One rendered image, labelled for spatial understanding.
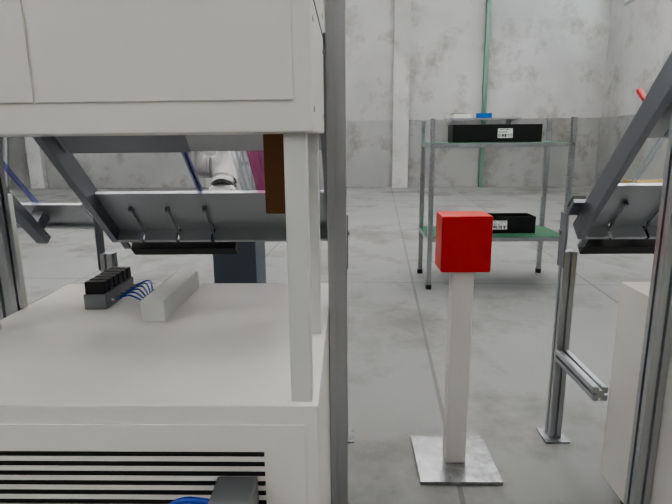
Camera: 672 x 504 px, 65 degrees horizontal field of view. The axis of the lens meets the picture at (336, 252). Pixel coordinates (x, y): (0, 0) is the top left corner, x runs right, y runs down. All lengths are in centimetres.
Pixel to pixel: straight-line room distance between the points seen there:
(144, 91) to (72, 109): 10
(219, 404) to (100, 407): 17
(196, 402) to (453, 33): 1033
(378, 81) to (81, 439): 1009
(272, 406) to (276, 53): 48
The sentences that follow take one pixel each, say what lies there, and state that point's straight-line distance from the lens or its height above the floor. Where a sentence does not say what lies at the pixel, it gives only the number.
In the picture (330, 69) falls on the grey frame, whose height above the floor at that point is 112.
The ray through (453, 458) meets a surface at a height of 3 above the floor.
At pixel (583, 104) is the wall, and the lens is 1131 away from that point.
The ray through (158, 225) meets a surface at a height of 73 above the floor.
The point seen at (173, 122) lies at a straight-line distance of 72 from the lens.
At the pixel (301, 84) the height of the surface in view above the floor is 106.
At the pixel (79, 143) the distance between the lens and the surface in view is 142.
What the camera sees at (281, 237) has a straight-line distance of 165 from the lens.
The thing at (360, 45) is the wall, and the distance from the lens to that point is 1077.
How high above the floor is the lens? 99
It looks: 12 degrees down
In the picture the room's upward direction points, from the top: 1 degrees counter-clockwise
